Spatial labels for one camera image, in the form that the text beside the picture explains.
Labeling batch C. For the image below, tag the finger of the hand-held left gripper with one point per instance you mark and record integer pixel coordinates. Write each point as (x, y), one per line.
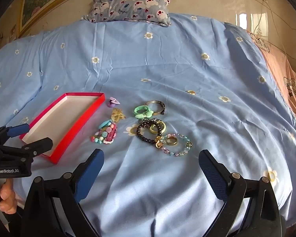
(37, 145)
(18, 129)

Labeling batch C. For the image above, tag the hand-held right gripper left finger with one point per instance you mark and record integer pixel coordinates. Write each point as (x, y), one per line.
(89, 175)

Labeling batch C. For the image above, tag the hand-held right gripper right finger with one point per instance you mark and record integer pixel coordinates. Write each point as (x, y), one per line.
(212, 177)

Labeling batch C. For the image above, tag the red cardboard box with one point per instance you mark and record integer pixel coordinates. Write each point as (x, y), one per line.
(64, 118)

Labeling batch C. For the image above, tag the gold hair clip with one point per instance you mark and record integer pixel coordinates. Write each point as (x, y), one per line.
(118, 115)

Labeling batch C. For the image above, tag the purple hair clip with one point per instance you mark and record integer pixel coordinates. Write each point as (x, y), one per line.
(113, 102)

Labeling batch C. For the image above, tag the bronze metal bangle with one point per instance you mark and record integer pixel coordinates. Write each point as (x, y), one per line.
(160, 106)

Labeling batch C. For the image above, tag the person's left hand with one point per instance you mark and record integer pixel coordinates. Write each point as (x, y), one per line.
(7, 195)

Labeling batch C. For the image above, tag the blue flowered bedsheet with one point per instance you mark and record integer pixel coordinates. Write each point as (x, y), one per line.
(187, 61)

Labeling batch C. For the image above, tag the pink printed blanket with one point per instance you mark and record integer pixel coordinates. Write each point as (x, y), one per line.
(281, 64)

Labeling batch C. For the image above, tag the patterned grey pillow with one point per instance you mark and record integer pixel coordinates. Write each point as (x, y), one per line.
(130, 5)

